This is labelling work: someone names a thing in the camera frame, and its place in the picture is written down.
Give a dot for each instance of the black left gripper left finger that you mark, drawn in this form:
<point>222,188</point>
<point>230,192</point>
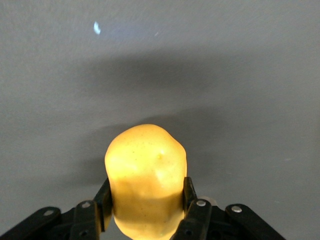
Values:
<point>85,220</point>

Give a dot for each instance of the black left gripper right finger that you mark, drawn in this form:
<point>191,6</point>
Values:
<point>200,220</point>

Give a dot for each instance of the yellow potato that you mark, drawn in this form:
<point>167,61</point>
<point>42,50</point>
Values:
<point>145,162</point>

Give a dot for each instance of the dark grey table mat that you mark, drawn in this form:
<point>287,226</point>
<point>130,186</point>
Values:
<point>225,75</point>

